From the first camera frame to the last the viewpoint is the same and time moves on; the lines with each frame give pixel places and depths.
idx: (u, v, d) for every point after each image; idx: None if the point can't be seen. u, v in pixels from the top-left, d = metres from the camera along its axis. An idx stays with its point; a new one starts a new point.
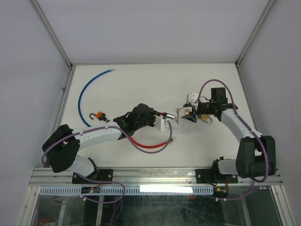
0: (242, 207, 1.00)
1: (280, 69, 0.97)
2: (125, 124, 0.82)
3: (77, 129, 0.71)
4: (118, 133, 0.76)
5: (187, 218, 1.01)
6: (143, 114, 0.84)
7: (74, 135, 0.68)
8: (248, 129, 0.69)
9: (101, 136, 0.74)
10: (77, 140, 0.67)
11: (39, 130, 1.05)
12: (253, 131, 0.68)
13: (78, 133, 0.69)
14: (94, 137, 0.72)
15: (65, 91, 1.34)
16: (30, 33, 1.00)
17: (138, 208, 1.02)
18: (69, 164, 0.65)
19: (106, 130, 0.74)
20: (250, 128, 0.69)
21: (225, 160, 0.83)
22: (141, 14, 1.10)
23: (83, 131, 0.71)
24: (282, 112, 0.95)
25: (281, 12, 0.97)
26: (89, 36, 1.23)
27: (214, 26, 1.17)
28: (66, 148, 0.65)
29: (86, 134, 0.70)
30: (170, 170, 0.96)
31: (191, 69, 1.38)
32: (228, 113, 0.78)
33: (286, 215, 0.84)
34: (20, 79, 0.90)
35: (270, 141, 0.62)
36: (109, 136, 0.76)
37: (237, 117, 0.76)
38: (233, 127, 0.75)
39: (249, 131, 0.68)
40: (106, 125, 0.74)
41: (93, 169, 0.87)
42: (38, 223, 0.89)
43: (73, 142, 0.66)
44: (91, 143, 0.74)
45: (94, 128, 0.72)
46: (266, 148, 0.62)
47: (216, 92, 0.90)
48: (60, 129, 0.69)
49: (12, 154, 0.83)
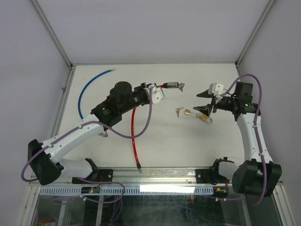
0: (242, 207, 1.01)
1: (280, 70, 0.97)
2: (107, 112, 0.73)
3: (46, 142, 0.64)
4: (97, 127, 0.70)
5: (187, 218, 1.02)
6: (125, 94, 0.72)
7: (44, 150, 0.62)
8: (258, 149, 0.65)
9: (79, 139, 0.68)
10: (47, 155, 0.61)
11: (39, 130, 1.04)
12: (262, 154, 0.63)
13: (48, 147, 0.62)
14: (68, 144, 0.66)
15: (65, 91, 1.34)
16: (30, 32, 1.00)
17: (138, 208, 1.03)
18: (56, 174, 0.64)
19: (82, 129, 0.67)
20: (262, 149, 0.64)
21: (227, 162, 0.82)
22: (141, 14, 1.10)
23: (51, 142, 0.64)
24: (282, 112, 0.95)
25: (281, 12, 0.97)
26: (89, 36, 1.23)
27: (214, 26, 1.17)
28: (40, 166, 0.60)
29: (57, 145, 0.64)
30: (170, 170, 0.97)
31: (191, 68, 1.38)
32: (245, 118, 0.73)
33: (286, 215, 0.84)
34: (20, 79, 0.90)
35: (277, 172, 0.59)
36: (88, 134, 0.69)
37: (254, 128, 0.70)
38: (246, 138, 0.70)
39: (259, 152, 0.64)
40: (79, 125, 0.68)
41: (91, 170, 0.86)
42: (38, 223, 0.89)
43: (44, 158, 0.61)
44: (70, 149, 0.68)
45: (63, 135, 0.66)
46: (270, 176, 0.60)
47: (241, 87, 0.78)
48: (29, 146, 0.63)
49: (12, 154, 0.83)
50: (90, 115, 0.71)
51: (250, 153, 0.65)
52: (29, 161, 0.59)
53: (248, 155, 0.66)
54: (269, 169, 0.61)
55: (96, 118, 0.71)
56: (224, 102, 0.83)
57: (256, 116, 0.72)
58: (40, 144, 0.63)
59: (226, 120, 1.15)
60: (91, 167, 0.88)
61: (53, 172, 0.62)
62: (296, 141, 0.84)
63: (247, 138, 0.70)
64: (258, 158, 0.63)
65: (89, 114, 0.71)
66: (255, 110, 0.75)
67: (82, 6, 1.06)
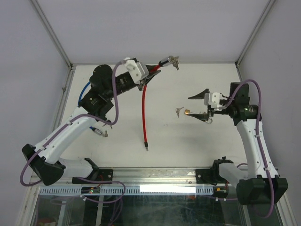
0: (242, 207, 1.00)
1: (280, 70, 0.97)
2: (95, 102, 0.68)
3: (39, 145, 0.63)
4: (88, 119, 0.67)
5: (187, 219, 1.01)
6: (107, 80, 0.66)
7: (37, 154, 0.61)
8: (264, 164, 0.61)
9: (72, 134, 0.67)
10: (41, 158, 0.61)
11: (39, 130, 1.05)
12: (268, 169, 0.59)
13: (41, 149, 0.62)
14: (60, 143, 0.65)
15: (65, 91, 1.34)
16: (30, 32, 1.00)
17: (138, 208, 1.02)
18: (59, 173, 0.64)
19: (71, 126, 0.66)
20: (266, 164, 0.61)
21: (225, 163, 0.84)
22: (142, 14, 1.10)
23: (43, 145, 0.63)
24: (282, 112, 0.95)
25: (281, 12, 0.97)
26: (89, 36, 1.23)
27: (214, 26, 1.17)
28: (37, 170, 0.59)
29: (50, 146, 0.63)
30: (170, 170, 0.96)
31: (191, 69, 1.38)
32: (247, 127, 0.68)
33: (286, 215, 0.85)
34: (20, 79, 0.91)
35: (283, 186, 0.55)
36: (80, 129, 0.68)
37: (257, 137, 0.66)
38: (248, 149, 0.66)
39: (264, 167, 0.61)
40: (68, 122, 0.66)
41: (91, 168, 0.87)
42: (38, 223, 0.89)
43: (40, 162, 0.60)
44: (65, 148, 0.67)
45: (54, 134, 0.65)
46: (276, 191, 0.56)
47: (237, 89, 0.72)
48: (23, 152, 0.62)
49: (12, 154, 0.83)
50: (77, 108, 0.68)
51: (254, 168, 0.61)
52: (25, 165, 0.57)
53: (252, 169, 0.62)
54: (275, 183, 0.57)
55: (85, 110, 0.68)
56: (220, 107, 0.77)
57: (257, 121, 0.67)
58: (33, 149, 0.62)
59: (226, 120, 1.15)
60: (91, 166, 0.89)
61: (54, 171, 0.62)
62: (296, 141, 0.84)
63: (249, 149, 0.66)
64: (264, 173, 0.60)
65: (76, 108, 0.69)
66: (256, 114, 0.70)
67: (82, 6, 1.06)
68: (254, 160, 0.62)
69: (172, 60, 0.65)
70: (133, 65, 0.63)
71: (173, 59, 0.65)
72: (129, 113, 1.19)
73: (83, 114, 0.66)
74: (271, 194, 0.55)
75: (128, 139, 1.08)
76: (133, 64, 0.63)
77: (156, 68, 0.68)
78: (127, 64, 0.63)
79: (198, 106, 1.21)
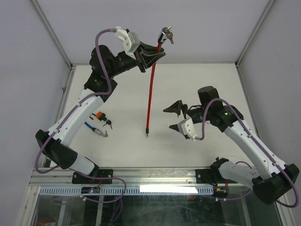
0: (242, 207, 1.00)
1: (280, 70, 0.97)
2: (99, 83, 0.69)
3: (52, 129, 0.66)
4: (95, 100, 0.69)
5: (187, 219, 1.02)
6: (106, 59, 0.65)
7: (52, 137, 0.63)
8: (270, 160, 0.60)
9: (82, 116, 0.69)
10: (57, 140, 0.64)
11: (39, 130, 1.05)
12: (276, 163, 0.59)
13: (55, 133, 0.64)
14: (72, 125, 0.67)
15: (65, 91, 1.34)
16: (30, 32, 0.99)
17: (138, 208, 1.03)
18: (73, 156, 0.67)
19: (81, 107, 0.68)
20: (273, 159, 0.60)
21: (224, 164, 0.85)
22: (142, 14, 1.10)
23: (57, 128, 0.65)
24: (282, 112, 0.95)
25: (281, 12, 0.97)
26: (88, 36, 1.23)
27: (214, 26, 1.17)
28: (54, 153, 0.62)
29: (63, 128, 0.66)
30: (170, 170, 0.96)
31: (191, 69, 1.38)
32: (237, 130, 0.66)
33: (286, 215, 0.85)
34: (20, 79, 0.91)
35: (294, 171, 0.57)
36: (89, 109, 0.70)
37: (250, 137, 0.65)
38: (248, 150, 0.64)
39: (272, 162, 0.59)
40: (77, 103, 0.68)
41: (93, 165, 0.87)
42: (38, 223, 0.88)
43: (56, 144, 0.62)
44: (76, 130, 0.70)
45: (65, 117, 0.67)
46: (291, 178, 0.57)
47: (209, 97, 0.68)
48: (37, 138, 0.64)
49: (12, 154, 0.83)
50: (84, 90, 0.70)
51: (265, 168, 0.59)
52: (43, 147, 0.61)
53: (262, 168, 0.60)
54: (288, 173, 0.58)
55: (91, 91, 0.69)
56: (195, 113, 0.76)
57: (240, 121, 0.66)
58: (46, 133, 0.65)
59: None
60: (93, 163, 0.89)
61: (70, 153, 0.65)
62: (296, 141, 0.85)
63: (249, 151, 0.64)
64: (276, 169, 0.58)
65: (83, 90, 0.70)
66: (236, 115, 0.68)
67: (82, 7, 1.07)
68: (260, 160, 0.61)
69: (165, 31, 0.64)
70: (125, 36, 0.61)
71: (168, 32, 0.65)
72: (129, 113, 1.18)
73: (91, 95, 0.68)
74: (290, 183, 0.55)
75: (128, 139, 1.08)
76: (123, 34, 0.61)
77: (159, 47, 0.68)
78: (118, 34, 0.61)
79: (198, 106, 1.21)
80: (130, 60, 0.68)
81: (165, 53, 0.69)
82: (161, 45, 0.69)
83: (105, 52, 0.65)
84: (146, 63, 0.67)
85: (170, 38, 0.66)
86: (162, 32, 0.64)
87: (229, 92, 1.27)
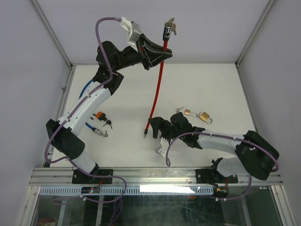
0: (242, 207, 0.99)
1: (280, 70, 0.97)
2: (106, 76, 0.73)
3: (63, 119, 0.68)
4: (104, 91, 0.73)
5: (187, 218, 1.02)
6: (111, 55, 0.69)
7: (63, 125, 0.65)
8: (230, 138, 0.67)
9: (91, 107, 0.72)
10: (68, 129, 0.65)
11: (40, 130, 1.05)
12: (234, 137, 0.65)
13: (66, 121, 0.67)
14: (83, 115, 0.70)
15: (65, 91, 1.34)
16: (30, 32, 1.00)
17: (138, 208, 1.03)
18: (81, 146, 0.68)
19: (90, 98, 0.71)
20: (232, 136, 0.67)
21: (220, 165, 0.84)
22: (142, 14, 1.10)
23: (68, 117, 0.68)
24: (282, 111, 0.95)
25: (281, 12, 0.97)
26: (88, 36, 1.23)
27: (214, 26, 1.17)
28: (65, 141, 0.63)
29: (74, 117, 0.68)
30: (170, 170, 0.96)
31: (190, 68, 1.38)
32: (202, 137, 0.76)
33: (286, 215, 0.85)
34: (19, 80, 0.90)
35: (252, 135, 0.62)
36: (98, 101, 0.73)
37: (212, 135, 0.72)
38: (216, 145, 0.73)
39: (233, 139, 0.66)
40: (87, 95, 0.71)
41: (94, 165, 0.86)
42: (38, 223, 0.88)
43: (67, 132, 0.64)
44: (85, 121, 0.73)
45: (75, 108, 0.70)
46: (257, 142, 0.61)
47: (180, 125, 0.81)
48: (47, 128, 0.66)
49: (12, 154, 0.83)
50: (93, 82, 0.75)
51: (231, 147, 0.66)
52: (55, 133, 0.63)
53: (230, 149, 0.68)
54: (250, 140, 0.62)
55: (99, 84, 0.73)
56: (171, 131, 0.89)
57: (203, 133, 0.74)
58: (57, 122, 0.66)
59: (226, 120, 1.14)
60: (94, 163, 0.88)
61: (77, 142, 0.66)
62: (296, 141, 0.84)
63: (217, 144, 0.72)
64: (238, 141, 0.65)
65: (92, 83, 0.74)
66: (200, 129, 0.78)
67: (82, 6, 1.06)
68: (225, 143, 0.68)
69: (169, 25, 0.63)
70: (128, 26, 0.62)
71: (171, 25, 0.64)
72: (129, 113, 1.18)
73: (100, 86, 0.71)
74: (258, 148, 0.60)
75: (128, 139, 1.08)
76: (127, 24, 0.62)
77: (165, 44, 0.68)
78: (122, 24, 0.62)
79: (198, 106, 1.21)
80: (135, 55, 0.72)
81: (171, 54, 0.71)
82: (167, 42, 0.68)
83: (111, 47, 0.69)
84: (150, 59, 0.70)
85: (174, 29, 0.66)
86: (165, 27, 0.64)
87: (229, 92, 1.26)
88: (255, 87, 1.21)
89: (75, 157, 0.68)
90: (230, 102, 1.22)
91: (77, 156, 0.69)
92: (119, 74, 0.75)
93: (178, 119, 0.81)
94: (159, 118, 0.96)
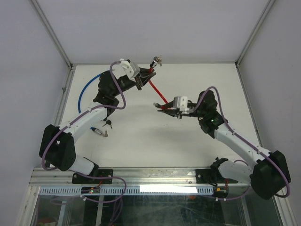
0: (242, 207, 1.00)
1: (280, 70, 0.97)
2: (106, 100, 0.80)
3: (63, 125, 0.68)
4: (103, 110, 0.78)
5: (187, 218, 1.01)
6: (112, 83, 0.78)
7: (63, 131, 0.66)
8: (254, 149, 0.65)
9: (89, 122, 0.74)
10: (68, 133, 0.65)
11: (39, 130, 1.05)
12: (260, 151, 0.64)
13: (67, 127, 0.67)
14: (82, 127, 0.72)
15: (65, 91, 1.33)
16: (29, 32, 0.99)
17: (138, 208, 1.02)
18: (73, 159, 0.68)
19: (91, 113, 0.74)
20: (257, 147, 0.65)
21: (223, 164, 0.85)
22: (141, 14, 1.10)
23: (69, 124, 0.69)
24: (282, 111, 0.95)
25: (281, 12, 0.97)
26: (89, 35, 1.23)
27: (213, 26, 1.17)
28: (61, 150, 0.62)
29: (74, 125, 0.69)
30: (170, 170, 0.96)
31: (190, 69, 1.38)
32: (223, 131, 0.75)
33: (286, 215, 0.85)
34: (19, 80, 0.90)
35: (279, 156, 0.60)
36: (97, 117, 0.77)
37: (234, 134, 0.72)
38: (234, 146, 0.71)
39: (256, 151, 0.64)
40: (88, 109, 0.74)
41: (92, 165, 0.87)
42: (38, 223, 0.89)
43: (67, 136, 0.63)
44: (82, 133, 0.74)
45: (76, 117, 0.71)
46: (279, 165, 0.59)
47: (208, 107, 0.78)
48: (46, 132, 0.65)
49: (12, 154, 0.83)
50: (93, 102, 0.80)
51: (250, 157, 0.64)
52: (51, 141, 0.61)
53: (249, 158, 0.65)
54: (274, 158, 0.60)
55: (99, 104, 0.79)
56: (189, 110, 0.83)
57: (228, 126, 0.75)
58: (57, 127, 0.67)
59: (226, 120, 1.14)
60: (93, 164, 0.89)
61: (70, 156, 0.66)
62: (296, 141, 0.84)
63: (235, 147, 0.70)
64: (260, 156, 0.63)
65: (92, 102, 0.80)
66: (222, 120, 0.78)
67: (83, 7, 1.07)
68: (246, 151, 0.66)
69: (156, 60, 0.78)
70: (127, 65, 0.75)
71: (158, 60, 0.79)
72: (129, 113, 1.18)
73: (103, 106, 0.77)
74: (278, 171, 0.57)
75: (128, 139, 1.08)
76: (127, 63, 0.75)
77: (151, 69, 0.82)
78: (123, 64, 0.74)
79: None
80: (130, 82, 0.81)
81: (155, 73, 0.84)
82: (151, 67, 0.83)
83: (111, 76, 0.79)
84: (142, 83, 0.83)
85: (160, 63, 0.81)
86: (154, 60, 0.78)
87: (228, 92, 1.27)
88: (255, 86, 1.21)
89: (64, 168, 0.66)
90: (230, 102, 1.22)
91: (67, 167, 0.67)
92: (116, 99, 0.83)
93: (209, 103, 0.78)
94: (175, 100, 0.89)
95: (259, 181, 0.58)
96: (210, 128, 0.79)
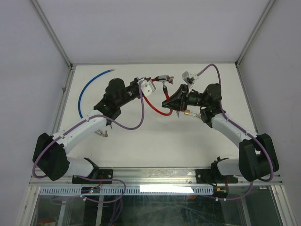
0: (242, 207, 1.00)
1: (281, 70, 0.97)
2: (108, 109, 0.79)
3: (57, 134, 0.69)
4: (102, 119, 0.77)
5: (187, 218, 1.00)
6: (119, 90, 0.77)
7: (56, 141, 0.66)
8: (242, 131, 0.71)
9: (85, 131, 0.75)
10: (60, 144, 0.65)
11: (40, 131, 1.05)
12: (248, 132, 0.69)
13: (60, 137, 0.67)
14: (77, 136, 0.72)
15: (65, 91, 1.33)
16: (29, 32, 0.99)
17: (138, 208, 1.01)
18: (66, 168, 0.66)
19: (88, 122, 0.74)
20: (245, 130, 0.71)
21: (221, 162, 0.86)
22: (142, 15, 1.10)
23: (63, 133, 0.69)
24: (282, 111, 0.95)
25: (281, 12, 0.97)
26: (89, 36, 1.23)
27: (213, 26, 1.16)
28: (54, 157, 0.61)
29: (68, 135, 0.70)
30: (170, 170, 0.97)
31: (191, 69, 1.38)
32: (218, 118, 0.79)
33: (286, 215, 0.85)
34: (19, 80, 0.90)
35: (265, 137, 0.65)
36: (94, 125, 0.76)
37: (228, 120, 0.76)
38: (227, 131, 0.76)
39: (244, 133, 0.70)
40: (87, 117, 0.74)
41: (91, 166, 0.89)
42: (38, 223, 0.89)
43: (59, 147, 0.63)
44: (77, 141, 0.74)
45: (72, 126, 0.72)
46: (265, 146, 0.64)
47: (212, 98, 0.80)
48: (39, 141, 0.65)
49: (13, 154, 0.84)
50: (93, 110, 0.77)
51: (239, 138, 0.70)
52: (44, 150, 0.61)
53: (238, 140, 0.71)
54: (261, 140, 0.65)
55: (99, 112, 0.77)
56: (194, 100, 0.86)
57: (224, 114, 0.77)
58: (51, 137, 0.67)
59: None
60: (92, 165, 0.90)
61: (63, 164, 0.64)
62: (296, 141, 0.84)
63: (228, 131, 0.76)
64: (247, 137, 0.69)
65: (92, 109, 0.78)
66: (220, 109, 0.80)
67: (82, 7, 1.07)
68: (235, 133, 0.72)
69: (167, 79, 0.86)
70: (146, 84, 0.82)
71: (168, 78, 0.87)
72: (130, 113, 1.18)
73: (102, 114, 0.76)
74: (264, 150, 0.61)
75: (128, 139, 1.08)
76: (145, 83, 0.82)
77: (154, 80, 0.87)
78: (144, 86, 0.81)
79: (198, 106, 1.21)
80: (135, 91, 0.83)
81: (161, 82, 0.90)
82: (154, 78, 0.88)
83: (121, 84, 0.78)
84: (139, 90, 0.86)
85: (170, 82, 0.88)
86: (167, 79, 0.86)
87: (228, 92, 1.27)
88: (255, 86, 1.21)
89: (55, 178, 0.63)
90: (229, 102, 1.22)
91: (57, 178, 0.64)
92: (118, 108, 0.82)
93: (214, 93, 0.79)
94: (180, 86, 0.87)
95: (245, 159, 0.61)
96: (208, 118, 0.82)
